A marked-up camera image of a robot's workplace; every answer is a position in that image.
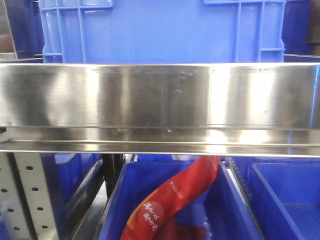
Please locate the white perforated rack post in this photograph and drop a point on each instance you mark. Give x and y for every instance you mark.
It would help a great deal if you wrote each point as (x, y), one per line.
(29, 191)

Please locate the stainless steel shelf rail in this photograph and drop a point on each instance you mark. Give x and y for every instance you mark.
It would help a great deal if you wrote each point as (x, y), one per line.
(228, 109)

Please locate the blue left bin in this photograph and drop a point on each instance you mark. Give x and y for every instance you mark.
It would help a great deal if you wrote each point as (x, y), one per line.
(73, 181)

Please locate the blue right bin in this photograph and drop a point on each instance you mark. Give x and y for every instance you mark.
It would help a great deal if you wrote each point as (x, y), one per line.
(282, 193)

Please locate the red snack bag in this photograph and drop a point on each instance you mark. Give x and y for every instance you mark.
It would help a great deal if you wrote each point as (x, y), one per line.
(170, 197)

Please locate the blue centre bin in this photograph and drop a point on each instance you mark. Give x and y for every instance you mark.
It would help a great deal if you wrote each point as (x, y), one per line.
(218, 214)

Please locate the blue bin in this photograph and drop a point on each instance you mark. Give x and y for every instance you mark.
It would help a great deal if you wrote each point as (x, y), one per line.
(282, 193)
(218, 214)
(73, 181)

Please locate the large light blue crate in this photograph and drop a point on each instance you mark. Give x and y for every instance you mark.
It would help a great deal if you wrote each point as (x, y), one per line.
(162, 31)

